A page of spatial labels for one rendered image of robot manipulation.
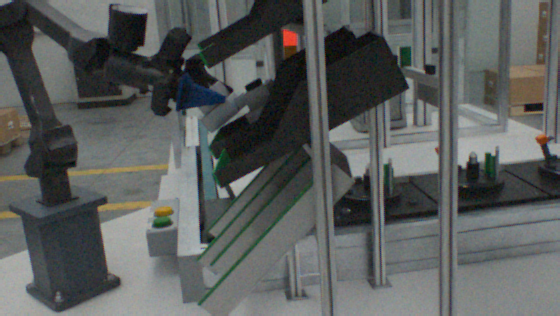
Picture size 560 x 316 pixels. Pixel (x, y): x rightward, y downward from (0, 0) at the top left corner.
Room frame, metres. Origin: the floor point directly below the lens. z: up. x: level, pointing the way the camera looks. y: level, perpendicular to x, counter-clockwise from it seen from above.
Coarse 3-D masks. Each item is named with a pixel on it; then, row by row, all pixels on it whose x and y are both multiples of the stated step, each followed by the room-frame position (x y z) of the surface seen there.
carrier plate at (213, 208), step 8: (208, 200) 1.34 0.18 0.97; (216, 200) 1.34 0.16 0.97; (224, 200) 1.34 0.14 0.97; (208, 208) 1.29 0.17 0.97; (216, 208) 1.28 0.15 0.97; (224, 208) 1.28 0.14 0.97; (208, 216) 1.24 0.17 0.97; (216, 216) 1.23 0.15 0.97; (208, 224) 1.19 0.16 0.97; (208, 232) 1.14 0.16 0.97; (208, 240) 1.11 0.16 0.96
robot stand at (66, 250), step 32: (96, 192) 1.19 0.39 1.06; (32, 224) 1.11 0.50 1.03; (64, 224) 1.10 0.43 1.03; (96, 224) 1.15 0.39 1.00; (32, 256) 1.13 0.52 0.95; (64, 256) 1.09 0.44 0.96; (96, 256) 1.14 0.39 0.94; (32, 288) 1.14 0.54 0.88; (64, 288) 1.09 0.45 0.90; (96, 288) 1.12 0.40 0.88
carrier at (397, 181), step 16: (368, 176) 1.27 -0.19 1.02; (384, 176) 1.30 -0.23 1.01; (400, 176) 1.37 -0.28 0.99; (352, 192) 1.26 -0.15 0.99; (368, 192) 1.26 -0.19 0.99; (384, 192) 1.25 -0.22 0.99; (400, 192) 1.25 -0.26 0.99; (416, 192) 1.29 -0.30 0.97; (336, 208) 1.23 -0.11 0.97; (352, 208) 1.22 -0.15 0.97; (368, 208) 1.21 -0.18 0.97; (384, 208) 1.20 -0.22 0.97; (400, 208) 1.20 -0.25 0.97; (416, 208) 1.19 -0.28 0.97; (432, 208) 1.18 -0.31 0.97; (336, 224) 1.15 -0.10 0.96; (352, 224) 1.15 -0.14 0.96
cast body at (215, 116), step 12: (204, 84) 0.98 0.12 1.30; (216, 84) 0.98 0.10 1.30; (228, 96) 0.98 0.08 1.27; (240, 96) 0.98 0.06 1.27; (204, 108) 0.97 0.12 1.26; (216, 108) 0.97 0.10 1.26; (228, 108) 0.96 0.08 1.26; (240, 108) 0.98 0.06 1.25; (204, 120) 0.97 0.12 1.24; (216, 120) 0.97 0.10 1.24; (228, 120) 0.97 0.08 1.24
